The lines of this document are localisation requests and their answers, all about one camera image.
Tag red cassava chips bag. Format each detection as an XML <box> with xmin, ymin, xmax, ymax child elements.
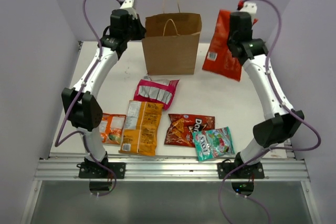
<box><xmin>202</xmin><ymin>9</ymin><xmax>242</xmax><ymax>82</ymax></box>

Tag brown paper bag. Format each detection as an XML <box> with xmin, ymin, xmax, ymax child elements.
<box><xmin>142</xmin><ymin>0</ymin><xmax>202</xmax><ymax>76</ymax></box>

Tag pink snack bag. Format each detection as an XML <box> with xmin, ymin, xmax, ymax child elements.
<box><xmin>133</xmin><ymin>76</ymin><xmax>179</xmax><ymax>110</ymax></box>

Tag red Doritos bag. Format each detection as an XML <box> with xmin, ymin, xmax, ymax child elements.
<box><xmin>164</xmin><ymin>114</ymin><xmax>215</xmax><ymax>147</ymax></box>

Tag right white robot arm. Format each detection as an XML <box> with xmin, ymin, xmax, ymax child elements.
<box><xmin>227</xmin><ymin>12</ymin><xmax>304</xmax><ymax>178</ymax></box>

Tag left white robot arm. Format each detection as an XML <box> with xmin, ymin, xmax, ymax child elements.
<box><xmin>61</xmin><ymin>7</ymin><xmax>145</xmax><ymax>178</ymax></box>

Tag orange small snack bag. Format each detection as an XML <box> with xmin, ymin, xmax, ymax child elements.
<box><xmin>99</xmin><ymin>113</ymin><xmax>126</xmax><ymax>145</ymax></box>

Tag teal Fox's candy bag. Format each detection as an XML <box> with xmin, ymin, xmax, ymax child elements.
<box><xmin>193</xmin><ymin>127</ymin><xmax>235</xmax><ymax>162</ymax></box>

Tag yellow Kettle chips bag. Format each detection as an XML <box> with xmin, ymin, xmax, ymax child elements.
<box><xmin>119</xmin><ymin>100</ymin><xmax>163</xmax><ymax>156</ymax></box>

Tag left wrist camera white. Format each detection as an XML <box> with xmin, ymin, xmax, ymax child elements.
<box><xmin>120</xmin><ymin>0</ymin><xmax>136</xmax><ymax>9</ymax></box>

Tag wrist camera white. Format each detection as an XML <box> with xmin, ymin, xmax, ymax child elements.
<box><xmin>120</xmin><ymin>0</ymin><xmax>136</xmax><ymax>9</ymax></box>
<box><xmin>237</xmin><ymin>0</ymin><xmax>257</xmax><ymax>16</ymax></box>

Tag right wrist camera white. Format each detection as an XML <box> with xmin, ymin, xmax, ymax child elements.
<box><xmin>237</xmin><ymin>0</ymin><xmax>257</xmax><ymax>16</ymax></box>

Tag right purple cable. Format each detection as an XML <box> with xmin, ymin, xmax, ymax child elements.
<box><xmin>218</xmin><ymin>0</ymin><xmax>321</xmax><ymax>224</ymax></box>

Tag purple cable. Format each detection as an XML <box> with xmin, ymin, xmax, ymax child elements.
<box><xmin>218</xmin><ymin>0</ymin><xmax>321</xmax><ymax>224</ymax></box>
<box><xmin>54</xmin><ymin>0</ymin><xmax>124</xmax><ymax>197</ymax></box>

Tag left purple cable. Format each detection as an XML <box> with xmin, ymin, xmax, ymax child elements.
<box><xmin>54</xmin><ymin>0</ymin><xmax>124</xmax><ymax>197</ymax></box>

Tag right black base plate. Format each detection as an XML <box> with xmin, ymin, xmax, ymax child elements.
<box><xmin>217</xmin><ymin>159</ymin><xmax>265</xmax><ymax>179</ymax></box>

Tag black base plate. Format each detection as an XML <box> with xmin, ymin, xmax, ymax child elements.
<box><xmin>217</xmin><ymin>159</ymin><xmax>265</xmax><ymax>179</ymax></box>
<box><xmin>76</xmin><ymin>157</ymin><xmax>126</xmax><ymax>179</ymax></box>

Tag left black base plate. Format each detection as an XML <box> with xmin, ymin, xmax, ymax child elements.
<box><xmin>76</xmin><ymin>157</ymin><xmax>126</xmax><ymax>179</ymax></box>

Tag aluminium front rail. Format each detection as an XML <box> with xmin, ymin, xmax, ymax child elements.
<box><xmin>34</xmin><ymin>155</ymin><xmax>310</xmax><ymax>182</ymax></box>

